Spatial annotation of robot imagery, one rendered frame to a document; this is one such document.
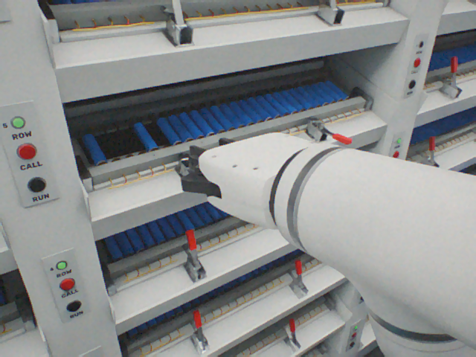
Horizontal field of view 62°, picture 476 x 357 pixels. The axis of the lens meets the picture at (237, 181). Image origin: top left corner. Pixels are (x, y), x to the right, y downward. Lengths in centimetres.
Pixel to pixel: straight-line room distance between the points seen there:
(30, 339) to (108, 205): 24
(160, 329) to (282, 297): 29
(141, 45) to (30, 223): 25
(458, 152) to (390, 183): 106
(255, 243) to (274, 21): 41
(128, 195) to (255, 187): 31
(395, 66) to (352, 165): 60
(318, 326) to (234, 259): 49
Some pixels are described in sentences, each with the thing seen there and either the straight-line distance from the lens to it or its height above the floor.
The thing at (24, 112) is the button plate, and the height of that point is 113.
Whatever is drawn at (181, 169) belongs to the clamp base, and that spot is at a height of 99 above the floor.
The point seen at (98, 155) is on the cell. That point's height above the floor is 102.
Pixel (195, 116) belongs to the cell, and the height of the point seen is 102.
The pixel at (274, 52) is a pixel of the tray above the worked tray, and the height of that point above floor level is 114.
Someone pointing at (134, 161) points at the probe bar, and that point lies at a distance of 59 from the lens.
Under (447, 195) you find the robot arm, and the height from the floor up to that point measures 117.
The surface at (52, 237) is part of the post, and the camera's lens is 55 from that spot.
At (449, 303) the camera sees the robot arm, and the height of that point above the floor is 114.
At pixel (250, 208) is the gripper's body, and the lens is 31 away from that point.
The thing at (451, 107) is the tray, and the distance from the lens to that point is 108.
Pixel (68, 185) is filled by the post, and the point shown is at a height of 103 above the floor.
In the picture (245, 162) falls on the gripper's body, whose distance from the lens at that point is 32.
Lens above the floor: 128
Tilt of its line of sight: 31 degrees down
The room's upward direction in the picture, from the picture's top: straight up
